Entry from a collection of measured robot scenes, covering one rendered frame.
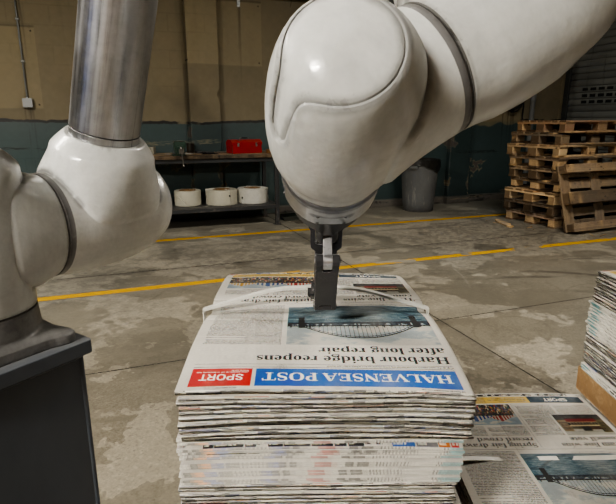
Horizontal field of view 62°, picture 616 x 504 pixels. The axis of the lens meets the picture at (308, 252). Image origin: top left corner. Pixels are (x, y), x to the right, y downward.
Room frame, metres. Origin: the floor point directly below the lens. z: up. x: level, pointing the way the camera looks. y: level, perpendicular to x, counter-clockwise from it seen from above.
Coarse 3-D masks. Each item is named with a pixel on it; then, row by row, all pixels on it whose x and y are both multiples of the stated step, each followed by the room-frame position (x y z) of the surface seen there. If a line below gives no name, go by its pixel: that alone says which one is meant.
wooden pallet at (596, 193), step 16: (560, 176) 6.12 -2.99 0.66; (576, 176) 6.26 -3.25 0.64; (592, 176) 6.34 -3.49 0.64; (560, 192) 6.09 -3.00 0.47; (576, 192) 6.03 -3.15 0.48; (592, 192) 6.13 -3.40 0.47; (608, 192) 6.24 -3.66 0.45; (576, 208) 6.13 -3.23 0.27; (592, 208) 6.24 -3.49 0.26; (608, 208) 6.35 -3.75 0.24; (576, 224) 5.90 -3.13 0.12; (592, 224) 6.00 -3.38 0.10; (608, 224) 6.11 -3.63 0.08
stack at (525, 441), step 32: (480, 416) 0.76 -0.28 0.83; (512, 416) 0.75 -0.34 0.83; (544, 416) 0.75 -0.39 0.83; (576, 416) 0.75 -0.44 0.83; (480, 448) 0.67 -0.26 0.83; (512, 448) 0.67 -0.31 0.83; (544, 448) 0.67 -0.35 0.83; (576, 448) 0.67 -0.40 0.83; (608, 448) 0.67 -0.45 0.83; (480, 480) 0.60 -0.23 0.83; (512, 480) 0.60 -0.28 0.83; (544, 480) 0.60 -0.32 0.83; (576, 480) 0.60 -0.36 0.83; (608, 480) 0.60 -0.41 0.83
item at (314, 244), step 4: (312, 232) 0.54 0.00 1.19; (340, 232) 0.54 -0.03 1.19; (312, 236) 0.54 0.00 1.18; (340, 236) 0.54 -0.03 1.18; (312, 240) 0.54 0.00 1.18; (316, 240) 0.55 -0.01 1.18; (340, 240) 0.54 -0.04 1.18; (312, 244) 0.54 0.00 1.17; (316, 244) 0.54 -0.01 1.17; (320, 244) 0.54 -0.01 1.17; (332, 244) 0.54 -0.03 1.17; (336, 244) 0.54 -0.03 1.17; (340, 244) 0.54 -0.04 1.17; (312, 248) 0.54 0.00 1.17; (316, 248) 0.54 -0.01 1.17; (320, 248) 0.54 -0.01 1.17; (332, 248) 0.54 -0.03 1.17; (336, 248) 0.54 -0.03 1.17; (340, 248) 0.54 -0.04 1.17; (316, 252) 0.55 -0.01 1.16; (320, 252) 0.55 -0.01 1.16; (332, 252) 0.55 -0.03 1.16; (336, 252) 0.55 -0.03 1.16; (308, 288) 0.58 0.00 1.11; (312, 288) 0.58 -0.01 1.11; (308, 292) 0.57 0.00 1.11; (312, 292) 0.57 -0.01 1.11
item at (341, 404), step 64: (256, 320) 0.59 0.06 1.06; (320, 320) 0.59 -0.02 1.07; (384, 320) 0.59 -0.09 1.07; (192, 384) 0.44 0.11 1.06; (256, 384) 0.44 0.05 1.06; (320, 384) 0.44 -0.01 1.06; (384, 384) 0.44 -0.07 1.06; (448, 384) 0.45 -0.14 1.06; (192, 448) 0.44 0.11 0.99; (256, 448) 0.44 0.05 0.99; (320, 448) 0.44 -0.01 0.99; (384, 448) 0.44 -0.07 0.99; (448, 448) 0.44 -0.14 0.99
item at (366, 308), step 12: (216, 300) 0.66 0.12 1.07; (312, 300) 0.66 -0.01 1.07; (336, 300) 0.66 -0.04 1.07; (348, 300) 0.66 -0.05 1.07; (360, 300) 0.66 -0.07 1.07; (372, 300) 0.65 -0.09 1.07; (384, 300) 0.65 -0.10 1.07; (420, 300) 0.66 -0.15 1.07; (216, 312) 0.62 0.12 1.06; (228, 312) 0.62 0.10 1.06; (240, 312) 0.62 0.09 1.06; (252, 312) 0.62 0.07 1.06; (264, 312) 0.62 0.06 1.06; (276, 312) 0.62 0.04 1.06; (288, 312) 0.62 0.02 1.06; (300, 312) 0.62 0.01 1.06; (312, 312) 0.62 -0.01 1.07; (324, 312) 0.62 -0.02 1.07; (336, 312) 0.61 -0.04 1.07; (348, 312) 0.61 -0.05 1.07; (360, 312) 0.61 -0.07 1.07; (372, 312) 0.61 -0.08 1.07; (384, 312) 0.61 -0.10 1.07; (396, 312) 0.61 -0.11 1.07; (408, 312) 0.62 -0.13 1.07; (420, 312) 0.62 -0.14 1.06
